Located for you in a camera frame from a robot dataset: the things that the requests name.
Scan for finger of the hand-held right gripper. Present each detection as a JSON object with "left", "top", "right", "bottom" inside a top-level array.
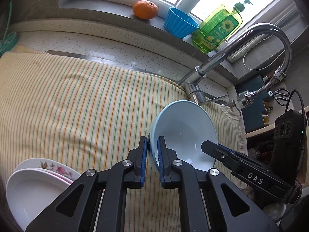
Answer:
[{"left": 201, "top": 141, "right": 238, "bottom": 172}]

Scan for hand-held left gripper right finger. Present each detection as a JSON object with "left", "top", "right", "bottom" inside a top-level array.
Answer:
[{"left": 157, "top": 136, "right": 280, "bottom": 232}]

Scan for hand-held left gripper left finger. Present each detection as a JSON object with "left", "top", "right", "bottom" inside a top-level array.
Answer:
[{"left": 25, "top": 136, "right": 148, "bottom": 232}]

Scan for light blue bowl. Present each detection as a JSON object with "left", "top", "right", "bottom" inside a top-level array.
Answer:
[{"left": 146, "top": 100, "right": 217, "bottom": 178}]

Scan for large floral plate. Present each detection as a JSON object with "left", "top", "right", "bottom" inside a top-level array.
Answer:
[{"left": 14, "top": 158, "right": 82, "bottom": 182}]

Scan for white leaf print plate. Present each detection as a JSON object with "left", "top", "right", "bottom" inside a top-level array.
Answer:
[{"left": 5, "top": 168, "right": 73, "bottom": 232}]

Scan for white shelf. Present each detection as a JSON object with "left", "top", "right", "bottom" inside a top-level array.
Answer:
[{"left": 244, "top": 123, "right": 277, "bottom": 141}]

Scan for glass cups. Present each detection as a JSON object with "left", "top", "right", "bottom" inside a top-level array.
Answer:
[{"left": 249, "top": 145, "right": 262, "bottom": 159}]

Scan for scissors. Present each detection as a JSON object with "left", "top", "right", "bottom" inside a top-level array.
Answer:
[{"left": 267, "top": 88, "right": 290, "bottom": 106}]

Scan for chrome faucet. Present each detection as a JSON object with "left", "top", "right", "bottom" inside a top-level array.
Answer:
[{"left": 177, "top": 23, "right": 292, "bottom": 108}]

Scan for striped cloth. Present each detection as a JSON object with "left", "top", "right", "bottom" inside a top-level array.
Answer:
[{"left": 0, "top": 45, "right": 247, "bottom": 232}]

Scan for green dish soap bottle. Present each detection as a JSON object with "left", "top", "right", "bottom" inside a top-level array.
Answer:
[{"left": 191, "top": 0, "right": 254, "bottom": 54}]

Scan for blue fluted cup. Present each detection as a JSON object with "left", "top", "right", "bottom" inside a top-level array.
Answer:
[{"left": 163, "top": 7, "right": 200, "bottom": 39}]

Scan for orange tangerine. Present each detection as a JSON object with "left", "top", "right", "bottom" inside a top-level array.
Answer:
[{"left": 133, "top": 0, "right": 159, "bottom": 20}]

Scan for bead chain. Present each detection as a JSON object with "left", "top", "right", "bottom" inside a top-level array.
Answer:
[{"left": 243, "top": 28, "right": 286, "bottom": 71}]

